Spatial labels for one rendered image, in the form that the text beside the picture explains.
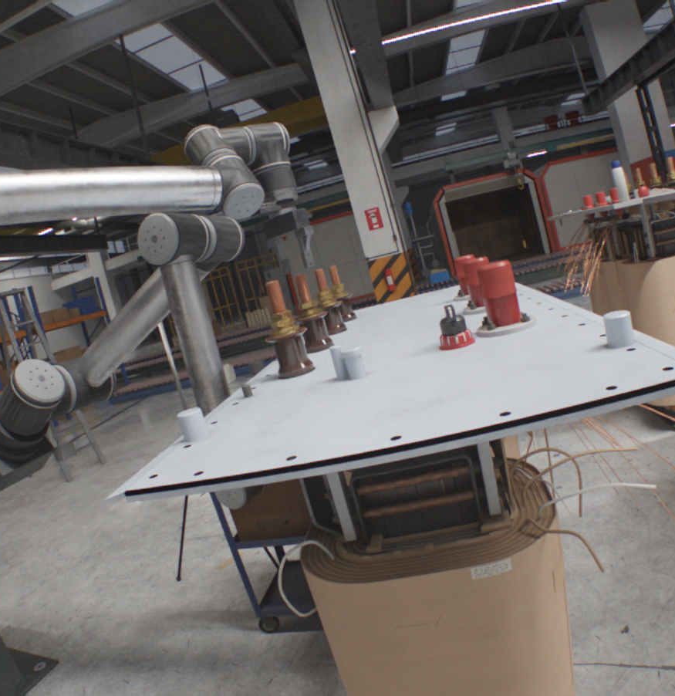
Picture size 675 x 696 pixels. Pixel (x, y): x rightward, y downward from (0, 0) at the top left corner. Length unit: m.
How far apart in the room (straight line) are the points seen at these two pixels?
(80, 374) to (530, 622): 1.71
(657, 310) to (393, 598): 2.91
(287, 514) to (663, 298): 2.54
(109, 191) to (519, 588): 1.03
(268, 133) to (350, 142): 10.54
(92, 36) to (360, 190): 8.61
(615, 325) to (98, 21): 15.52
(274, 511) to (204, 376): 0.99
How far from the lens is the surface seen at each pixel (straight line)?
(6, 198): 1.05
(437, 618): 0.92
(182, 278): 1.44
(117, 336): 1.90
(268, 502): 2.27
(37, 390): 1.91
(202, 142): 1.33
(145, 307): 1.79
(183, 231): 1.44
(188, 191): 1.15
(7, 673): 3.05
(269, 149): 1.39
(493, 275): 1.02
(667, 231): 3.57
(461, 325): 1.00
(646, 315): 3.55
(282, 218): 1.37
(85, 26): 16.06
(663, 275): 3.50
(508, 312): 1.04
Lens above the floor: 1.57
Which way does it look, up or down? 8 degrees down
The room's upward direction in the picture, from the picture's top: 15 degrees counter-clockwise
